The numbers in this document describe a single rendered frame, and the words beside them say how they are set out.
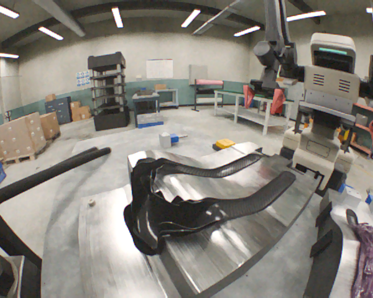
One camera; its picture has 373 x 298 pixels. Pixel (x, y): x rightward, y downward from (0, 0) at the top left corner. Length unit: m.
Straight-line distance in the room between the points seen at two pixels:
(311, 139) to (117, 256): 0.81
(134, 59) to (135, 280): 6.76
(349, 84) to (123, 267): 0.87
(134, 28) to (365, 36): 8.33
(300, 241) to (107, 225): 0.37
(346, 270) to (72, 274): 0.42
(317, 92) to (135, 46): 6.65
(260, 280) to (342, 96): 0.72
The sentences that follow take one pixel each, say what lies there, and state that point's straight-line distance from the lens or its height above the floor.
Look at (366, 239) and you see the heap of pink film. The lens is 0.31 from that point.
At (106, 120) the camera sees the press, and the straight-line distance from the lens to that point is 4.22.
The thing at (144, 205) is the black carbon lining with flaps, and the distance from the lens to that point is 0.26.
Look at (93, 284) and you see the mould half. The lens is 0.24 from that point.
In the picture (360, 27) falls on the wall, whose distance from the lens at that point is 6.37.
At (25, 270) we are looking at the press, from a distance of 0.46.
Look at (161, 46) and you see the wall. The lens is 6.95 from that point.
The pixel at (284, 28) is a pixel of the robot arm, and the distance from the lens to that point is 0.75.
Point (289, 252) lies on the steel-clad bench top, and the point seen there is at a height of 0.80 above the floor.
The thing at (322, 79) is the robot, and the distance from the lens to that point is 0.78.
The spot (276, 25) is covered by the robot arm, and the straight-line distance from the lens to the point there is 0.64.
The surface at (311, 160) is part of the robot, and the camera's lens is 0.79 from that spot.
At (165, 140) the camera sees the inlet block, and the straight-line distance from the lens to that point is 0.62.
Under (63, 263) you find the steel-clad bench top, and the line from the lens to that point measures 0.36.
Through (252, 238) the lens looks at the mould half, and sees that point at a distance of 0.17.
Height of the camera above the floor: 1.06
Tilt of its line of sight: 25 degrees down
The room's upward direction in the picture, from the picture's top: straight up
